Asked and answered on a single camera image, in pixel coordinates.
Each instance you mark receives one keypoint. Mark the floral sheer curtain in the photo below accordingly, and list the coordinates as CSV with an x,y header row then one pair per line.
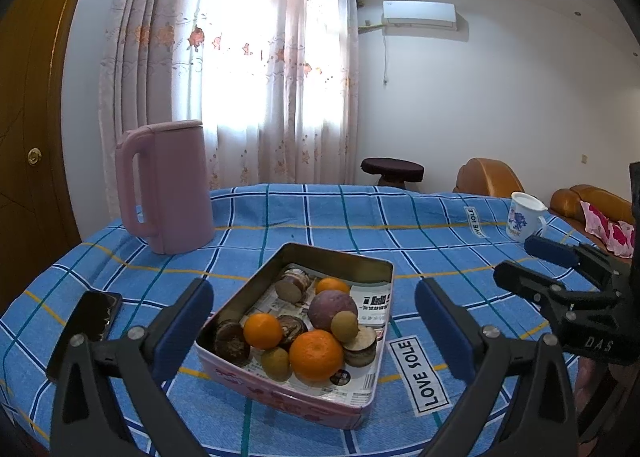
x,y
274,83

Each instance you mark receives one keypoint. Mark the pink metal tin box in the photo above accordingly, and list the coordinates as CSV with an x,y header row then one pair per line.
x,y
356,268

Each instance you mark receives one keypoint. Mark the purple passion fruit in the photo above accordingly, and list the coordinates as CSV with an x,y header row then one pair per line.
x,y
327,304

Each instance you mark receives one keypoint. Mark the small orange tangerine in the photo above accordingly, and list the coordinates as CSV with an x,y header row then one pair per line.
x,y
331,283
262,331

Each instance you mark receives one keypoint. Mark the black smartphone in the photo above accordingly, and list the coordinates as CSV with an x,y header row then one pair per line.
x,y
92,317

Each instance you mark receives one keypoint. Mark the printed paper liner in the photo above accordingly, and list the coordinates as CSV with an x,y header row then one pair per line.
x,y
350,386

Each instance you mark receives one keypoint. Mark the dark brown round fruit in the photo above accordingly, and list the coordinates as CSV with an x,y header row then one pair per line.
x,y
230,343

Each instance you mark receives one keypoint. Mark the small brown longan fruit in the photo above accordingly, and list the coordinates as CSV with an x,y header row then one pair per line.
x,y
344,326

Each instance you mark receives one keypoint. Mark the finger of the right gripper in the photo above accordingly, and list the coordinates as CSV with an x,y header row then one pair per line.
x,y
551,251
525,283

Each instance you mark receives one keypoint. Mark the white air conditioner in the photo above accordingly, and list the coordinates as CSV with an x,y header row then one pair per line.
x,y
420,14

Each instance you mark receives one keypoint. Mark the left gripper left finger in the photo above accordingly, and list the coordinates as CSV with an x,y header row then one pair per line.
x,y
86,417

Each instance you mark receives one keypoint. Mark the small green-brown kiwi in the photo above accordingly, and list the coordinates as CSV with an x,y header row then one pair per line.
x,y
276,364

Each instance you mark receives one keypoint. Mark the pink electric kettle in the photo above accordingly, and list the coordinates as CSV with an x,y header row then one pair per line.
x,y
162,186

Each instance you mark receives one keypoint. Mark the dark round stool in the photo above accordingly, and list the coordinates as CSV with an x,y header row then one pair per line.
x,y
393,172

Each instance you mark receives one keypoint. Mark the wooden door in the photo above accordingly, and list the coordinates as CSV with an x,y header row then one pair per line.
x,y
37,221

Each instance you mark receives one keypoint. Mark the dark brown date piece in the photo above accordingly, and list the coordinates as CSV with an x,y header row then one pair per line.
x,y
292,327

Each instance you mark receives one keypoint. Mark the pink floral cushion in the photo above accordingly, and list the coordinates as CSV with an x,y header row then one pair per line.
x,y
618,237

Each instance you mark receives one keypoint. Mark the orange leather armchair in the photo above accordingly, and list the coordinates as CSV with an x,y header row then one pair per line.
x,y
487,177

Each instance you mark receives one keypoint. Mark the white floral mug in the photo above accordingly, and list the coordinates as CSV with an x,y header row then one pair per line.
x,y
526,217

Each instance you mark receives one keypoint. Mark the orange leather sofa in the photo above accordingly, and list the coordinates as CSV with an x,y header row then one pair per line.
x,y
565,203

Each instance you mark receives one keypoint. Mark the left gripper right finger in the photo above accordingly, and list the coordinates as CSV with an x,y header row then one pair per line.
x,y
540,419

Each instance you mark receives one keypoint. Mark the large orange tangerine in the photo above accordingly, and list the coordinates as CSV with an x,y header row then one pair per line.
x,y
316,356

